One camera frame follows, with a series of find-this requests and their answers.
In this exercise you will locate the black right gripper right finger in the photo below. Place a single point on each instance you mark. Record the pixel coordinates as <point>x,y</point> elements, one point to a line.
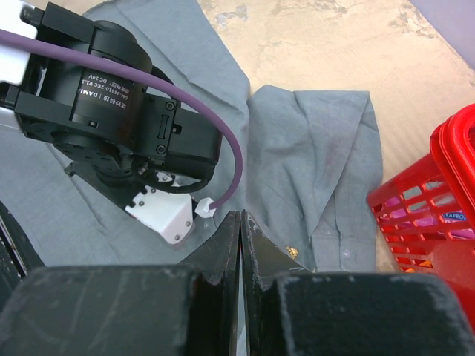
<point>292,311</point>

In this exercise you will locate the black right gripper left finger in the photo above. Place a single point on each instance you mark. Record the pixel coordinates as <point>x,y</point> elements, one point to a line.
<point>190,308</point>

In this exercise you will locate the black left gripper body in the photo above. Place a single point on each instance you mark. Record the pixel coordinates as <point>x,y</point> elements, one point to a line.
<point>178,175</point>

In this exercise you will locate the gold brooch pin clasp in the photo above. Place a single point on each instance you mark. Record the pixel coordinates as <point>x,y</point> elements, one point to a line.
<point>293,252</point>

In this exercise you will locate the grey button-up shirt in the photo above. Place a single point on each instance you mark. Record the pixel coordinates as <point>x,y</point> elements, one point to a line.
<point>300,162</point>

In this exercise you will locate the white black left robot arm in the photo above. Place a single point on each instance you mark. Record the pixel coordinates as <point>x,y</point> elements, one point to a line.
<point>122,140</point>

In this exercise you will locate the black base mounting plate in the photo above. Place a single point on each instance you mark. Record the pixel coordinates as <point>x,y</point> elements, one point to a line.
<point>18,256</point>

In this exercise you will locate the red plastic shopping basket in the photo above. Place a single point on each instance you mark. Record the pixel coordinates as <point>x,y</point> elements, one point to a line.
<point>426,212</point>

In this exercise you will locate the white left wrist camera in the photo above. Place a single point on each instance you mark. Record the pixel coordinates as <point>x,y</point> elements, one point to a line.
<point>170,215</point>

